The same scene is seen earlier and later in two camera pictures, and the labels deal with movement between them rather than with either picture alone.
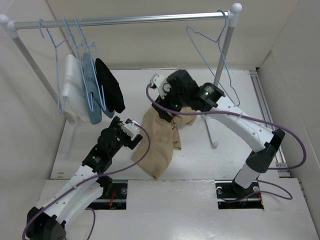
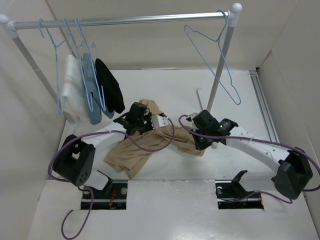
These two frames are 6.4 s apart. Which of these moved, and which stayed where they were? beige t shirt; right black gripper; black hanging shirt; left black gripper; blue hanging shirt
Moved: beige t shirt; right black gripper; left black gripper
Stayed: blue hanging shirt; black hanging shirt
